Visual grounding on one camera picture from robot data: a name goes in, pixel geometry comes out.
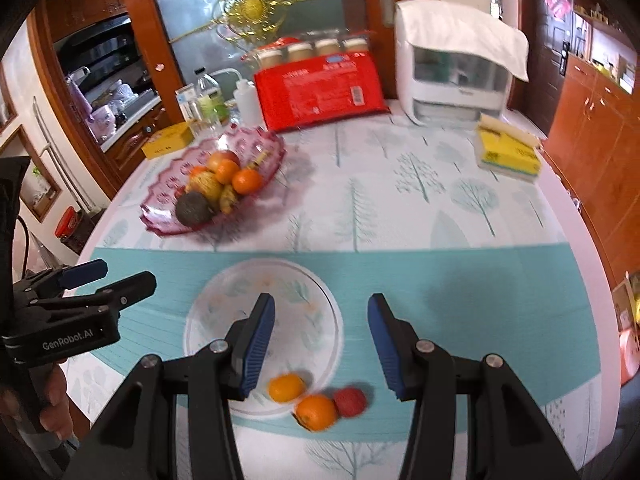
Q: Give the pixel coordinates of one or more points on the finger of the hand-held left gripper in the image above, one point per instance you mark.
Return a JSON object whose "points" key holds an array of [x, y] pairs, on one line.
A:
{"points": [[85, 272], [125, 287]]}

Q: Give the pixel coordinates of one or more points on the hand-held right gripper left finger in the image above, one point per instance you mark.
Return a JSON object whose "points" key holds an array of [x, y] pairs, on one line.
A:
{"points": [[257, 345]]}

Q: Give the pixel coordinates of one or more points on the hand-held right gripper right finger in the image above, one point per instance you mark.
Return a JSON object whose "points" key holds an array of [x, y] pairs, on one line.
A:
{"points": [[385, 345]]}

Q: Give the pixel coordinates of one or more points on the white floral plate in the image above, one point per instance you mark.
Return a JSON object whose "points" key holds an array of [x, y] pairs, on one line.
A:
{"points": [[300, 310]]}

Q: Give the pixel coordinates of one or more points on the pink glass fruit tray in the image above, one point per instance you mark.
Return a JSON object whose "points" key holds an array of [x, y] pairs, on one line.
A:
{"points": [[160, 205]]}

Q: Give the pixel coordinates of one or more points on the dark avocado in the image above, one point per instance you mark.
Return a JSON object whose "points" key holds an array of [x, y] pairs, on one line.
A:
{"points": [[193, 208]]}

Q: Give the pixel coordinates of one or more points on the orange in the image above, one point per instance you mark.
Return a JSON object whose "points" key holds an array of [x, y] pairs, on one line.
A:
{"points": [[247, 181], [227, 172], [315, 411], [286, 387]]}

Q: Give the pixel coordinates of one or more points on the red yellow mango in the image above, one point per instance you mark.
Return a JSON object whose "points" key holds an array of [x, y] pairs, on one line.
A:
{"points": [[217, 160]]}

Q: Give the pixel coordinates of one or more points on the person's left hand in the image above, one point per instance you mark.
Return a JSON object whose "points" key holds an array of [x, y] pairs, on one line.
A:
{"points": [[57, 405]]}

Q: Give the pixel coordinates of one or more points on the red container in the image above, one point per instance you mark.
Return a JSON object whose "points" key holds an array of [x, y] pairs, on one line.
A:
{"points": [[69, 224]]}

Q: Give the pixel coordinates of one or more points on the red lychee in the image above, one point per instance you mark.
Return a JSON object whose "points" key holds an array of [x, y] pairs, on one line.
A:
{"points": [[350, 401]]}

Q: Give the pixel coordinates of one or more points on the teal striped placemat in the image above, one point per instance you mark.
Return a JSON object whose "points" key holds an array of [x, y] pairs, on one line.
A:
{"points": [[475, 310]]}

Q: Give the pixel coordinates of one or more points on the yellow pear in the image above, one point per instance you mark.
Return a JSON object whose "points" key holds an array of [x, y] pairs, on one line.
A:
{"points": [[205, 185]]}

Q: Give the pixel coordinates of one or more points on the tree print tablecloth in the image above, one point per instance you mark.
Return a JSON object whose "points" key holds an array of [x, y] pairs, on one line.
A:
{"points": [[400, 200]]}

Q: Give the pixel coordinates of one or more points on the yellow box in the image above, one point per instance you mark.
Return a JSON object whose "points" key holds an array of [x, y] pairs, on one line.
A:
{"points": [[167, 141]]}

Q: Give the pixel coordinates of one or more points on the small white carton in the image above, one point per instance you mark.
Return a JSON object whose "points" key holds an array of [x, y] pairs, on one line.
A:
{"points": [[186, 105]]}

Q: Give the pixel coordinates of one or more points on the clear bottle green label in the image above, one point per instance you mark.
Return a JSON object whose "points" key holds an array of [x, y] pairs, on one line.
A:
{"points": [[207, 102]]}

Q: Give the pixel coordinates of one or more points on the white plastic bottle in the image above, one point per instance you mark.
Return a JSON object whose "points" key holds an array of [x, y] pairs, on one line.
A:
{"points": [[246, 105]]}

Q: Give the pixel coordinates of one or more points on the yellow tissue pack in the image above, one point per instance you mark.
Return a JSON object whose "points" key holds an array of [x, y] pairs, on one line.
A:
{"points": [[507, 152]]}

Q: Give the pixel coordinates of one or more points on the cardboard box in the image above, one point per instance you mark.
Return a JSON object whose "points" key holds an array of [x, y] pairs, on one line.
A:
{"points": [[625, 305]]}

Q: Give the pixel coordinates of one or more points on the red plastic package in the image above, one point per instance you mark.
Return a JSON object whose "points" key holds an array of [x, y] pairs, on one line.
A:
{"points": [[320, 95]]}

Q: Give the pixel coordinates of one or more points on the white countertop appliance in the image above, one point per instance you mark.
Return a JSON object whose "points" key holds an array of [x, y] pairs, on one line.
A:
{"points": [[450, 95]]}

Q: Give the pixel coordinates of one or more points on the glass jar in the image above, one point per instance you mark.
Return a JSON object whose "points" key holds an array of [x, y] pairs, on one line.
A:
{"points": [[272, 58], [328, 48], [301, 52], [356, 46]]}

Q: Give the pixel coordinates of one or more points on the wooden cabinet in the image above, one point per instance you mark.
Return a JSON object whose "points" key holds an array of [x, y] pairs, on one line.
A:
{"points": [[595, 150]]}

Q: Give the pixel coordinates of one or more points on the gold door ornament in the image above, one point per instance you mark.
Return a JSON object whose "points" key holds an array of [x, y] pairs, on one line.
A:
{"points": [[252, 7]]}

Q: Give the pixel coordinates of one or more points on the dark wooden door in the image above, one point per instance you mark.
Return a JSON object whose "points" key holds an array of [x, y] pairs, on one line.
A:
{"points": [[542, 60]]}

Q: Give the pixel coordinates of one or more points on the wooden wall niche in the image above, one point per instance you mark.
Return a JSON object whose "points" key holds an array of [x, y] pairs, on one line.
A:
{"points": [[30, 180]]}

